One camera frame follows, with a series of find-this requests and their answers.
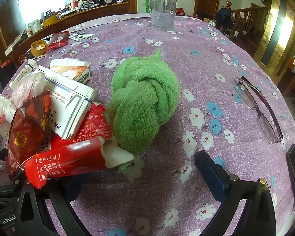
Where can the flat red packet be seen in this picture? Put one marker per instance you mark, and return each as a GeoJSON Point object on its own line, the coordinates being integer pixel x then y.
{"type": "Point", "coordinates": [57, 40]}

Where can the yellow tape roll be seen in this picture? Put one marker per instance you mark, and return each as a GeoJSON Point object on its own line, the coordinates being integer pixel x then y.
{"type": "Point", "coordinates": [34, 50]}

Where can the purple framed eyeglasses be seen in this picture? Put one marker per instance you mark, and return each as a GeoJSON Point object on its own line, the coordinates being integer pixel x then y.
{"type": "Point", "coordinates": [248, 99]}

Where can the white tube box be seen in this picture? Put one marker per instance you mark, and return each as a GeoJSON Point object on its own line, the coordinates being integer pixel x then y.
{"type": "Point", "coordinates": [24, 71]}

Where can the purple floral tablecloth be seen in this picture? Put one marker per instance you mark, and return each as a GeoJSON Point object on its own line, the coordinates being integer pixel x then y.
{"type": "Point", "coordinates": [142, 201]}

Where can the clear drinking glass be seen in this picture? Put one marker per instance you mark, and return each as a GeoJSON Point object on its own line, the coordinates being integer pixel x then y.
{"type": "Point", "coordinates": [162, 17]}

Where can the orange and white box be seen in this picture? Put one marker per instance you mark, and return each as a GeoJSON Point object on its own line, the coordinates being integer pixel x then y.
{"type": "Point", "coordinates": [71, 73]}

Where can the long white medicine box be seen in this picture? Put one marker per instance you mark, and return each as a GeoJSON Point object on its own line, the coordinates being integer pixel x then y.
{"type": "Point", "coordinates": [66, 103]}

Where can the green towel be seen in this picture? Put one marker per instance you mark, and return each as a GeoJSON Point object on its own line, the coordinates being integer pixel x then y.
{"type": "Point", "coordinates": [142, 98]}

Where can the white plastic bag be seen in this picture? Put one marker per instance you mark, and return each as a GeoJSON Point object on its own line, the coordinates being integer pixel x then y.
{"type": "Point", "coordinates": [27, 86]}

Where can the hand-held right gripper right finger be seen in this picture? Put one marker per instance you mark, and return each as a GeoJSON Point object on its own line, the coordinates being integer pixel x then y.
{"type": "Point", "coordinates": [211, 174]}

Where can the person in dark clothes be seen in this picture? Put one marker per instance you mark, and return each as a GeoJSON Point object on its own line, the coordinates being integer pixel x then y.
{"type": "Point", "coordinates": [223, 19]}

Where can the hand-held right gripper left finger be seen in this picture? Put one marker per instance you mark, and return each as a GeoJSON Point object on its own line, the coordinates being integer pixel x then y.
{"type": "Point", "coordinates": [73, 189]}

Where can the small white bottle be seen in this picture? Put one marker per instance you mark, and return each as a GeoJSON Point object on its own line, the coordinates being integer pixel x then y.
{"type": "Point", "coordinates": [66, 62]}

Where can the torn red pouch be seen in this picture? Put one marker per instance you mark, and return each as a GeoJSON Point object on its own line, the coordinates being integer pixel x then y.
{"type": "Point", "coordinates": [93, 125]}

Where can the yellow tub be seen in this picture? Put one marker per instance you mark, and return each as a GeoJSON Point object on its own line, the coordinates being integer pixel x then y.
{"type": "Point", "coordinates": [50, 21]}

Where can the wooden brick counter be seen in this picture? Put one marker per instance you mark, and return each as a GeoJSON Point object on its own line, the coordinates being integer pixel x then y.
{"type": "Point", "coordinates": [88, 13]}

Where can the gold framed panel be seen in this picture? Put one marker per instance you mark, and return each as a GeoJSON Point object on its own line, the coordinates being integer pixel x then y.
{"type": "Point", "coordinates": [268, 29]}

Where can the long red packet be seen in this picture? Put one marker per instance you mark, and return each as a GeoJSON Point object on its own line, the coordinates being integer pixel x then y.
{"type": "Point", "coordinates": [71, 159]}

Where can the wooden stair railing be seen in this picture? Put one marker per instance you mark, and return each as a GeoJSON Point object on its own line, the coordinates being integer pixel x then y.
{"type": "Point", "coordinates": [248, 12]}

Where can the dark red snack wrapper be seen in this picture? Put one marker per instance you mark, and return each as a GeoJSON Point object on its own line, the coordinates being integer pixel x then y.
{"type": "Point", "coordinates": [24, 132]}

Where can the white sachet strip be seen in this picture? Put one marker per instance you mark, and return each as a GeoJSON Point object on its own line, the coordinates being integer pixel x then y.
{"type": "Point", "coordinates": [81, 36]}

